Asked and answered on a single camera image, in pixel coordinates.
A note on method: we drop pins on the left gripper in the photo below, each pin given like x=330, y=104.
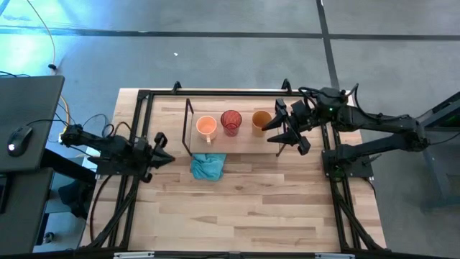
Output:
x=143, y=158

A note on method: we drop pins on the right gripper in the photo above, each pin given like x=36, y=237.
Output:
x=300, y=115

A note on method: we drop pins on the orange plastic tumbler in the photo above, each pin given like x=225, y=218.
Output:
x=260, y=122

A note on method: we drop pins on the red translucent cup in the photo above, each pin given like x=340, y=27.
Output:
x=231, y=122

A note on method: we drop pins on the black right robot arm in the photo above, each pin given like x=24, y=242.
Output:
x=377, y=124

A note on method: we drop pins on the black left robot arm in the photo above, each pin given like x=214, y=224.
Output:
x=108, y=145

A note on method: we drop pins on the black-framed wooden shelf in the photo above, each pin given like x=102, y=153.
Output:
x=244, y=144

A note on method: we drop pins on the teal microfibre cloth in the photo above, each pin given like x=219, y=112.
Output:
x=207, y=166

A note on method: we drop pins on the white box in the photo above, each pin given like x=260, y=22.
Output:
x=87, y=162

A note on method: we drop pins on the black caster wheel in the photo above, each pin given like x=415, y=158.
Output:
x=48, y=237

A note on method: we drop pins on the dark grey desk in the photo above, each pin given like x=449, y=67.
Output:
x=28, y=108

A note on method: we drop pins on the black computer mouse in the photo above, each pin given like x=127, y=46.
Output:
x=18, y=140

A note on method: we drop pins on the black aluminium rig frame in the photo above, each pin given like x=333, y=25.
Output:
x=233, y=93

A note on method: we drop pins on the silver metal bracket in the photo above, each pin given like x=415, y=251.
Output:
x=133, y=255
x=334, y=256

